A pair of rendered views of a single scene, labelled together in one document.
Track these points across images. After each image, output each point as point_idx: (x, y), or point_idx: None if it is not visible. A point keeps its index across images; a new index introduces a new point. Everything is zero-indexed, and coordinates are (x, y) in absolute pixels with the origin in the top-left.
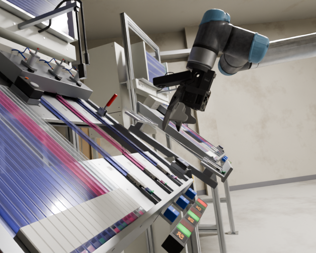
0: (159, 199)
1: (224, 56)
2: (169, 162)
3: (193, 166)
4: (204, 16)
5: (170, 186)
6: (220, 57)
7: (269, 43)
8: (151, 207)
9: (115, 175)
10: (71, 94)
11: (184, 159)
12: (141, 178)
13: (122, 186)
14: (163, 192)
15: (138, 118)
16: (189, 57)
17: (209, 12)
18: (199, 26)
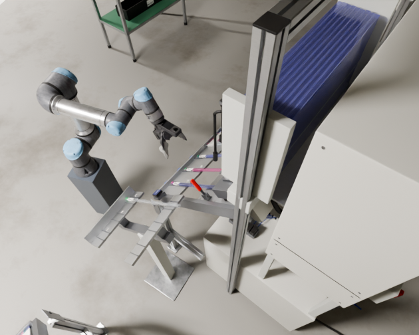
0: (195, 158)
1: (132, 115)
2: (165, 196)
3: (130, 225)
4: (149, 92)
5: (181, 175)
6: (122, 123)
7: (96, 108)
8: (201, 153)
9: (212, 151)
10: None
11: (133, 229)
12: (198, 163)
13: (211, 149)
14: (189, 166)
15: (173, 197)
16: (162, 113)
17: (148, 89)
18: (152, 98)
